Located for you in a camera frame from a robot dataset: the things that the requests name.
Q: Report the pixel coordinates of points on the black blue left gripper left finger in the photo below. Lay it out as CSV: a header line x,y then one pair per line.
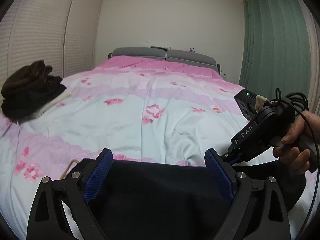
x,y
47,219

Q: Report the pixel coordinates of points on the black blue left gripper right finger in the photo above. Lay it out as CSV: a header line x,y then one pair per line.
x,y
257,209

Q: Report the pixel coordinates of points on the black knit pants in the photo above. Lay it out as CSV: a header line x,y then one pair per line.
x,y
157,201

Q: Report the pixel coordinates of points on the person's right hand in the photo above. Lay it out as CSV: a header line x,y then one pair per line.
x,y
294,154

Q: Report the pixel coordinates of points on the green curtain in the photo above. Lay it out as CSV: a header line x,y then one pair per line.
x,y
276,48

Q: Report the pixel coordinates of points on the grey bed headboard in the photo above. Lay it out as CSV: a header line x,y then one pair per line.
x,y
171,55

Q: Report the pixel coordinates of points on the pink floral bed cover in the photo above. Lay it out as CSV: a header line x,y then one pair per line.
x,y
141,109

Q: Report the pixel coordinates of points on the white folded garment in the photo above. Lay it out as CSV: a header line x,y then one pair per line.
x,y
55,102

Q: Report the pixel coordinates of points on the dark brown folded clothes pile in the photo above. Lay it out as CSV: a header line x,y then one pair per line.
x,y
29,89

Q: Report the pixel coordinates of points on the white louvered closet doors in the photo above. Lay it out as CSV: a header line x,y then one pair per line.
x,y
60,32

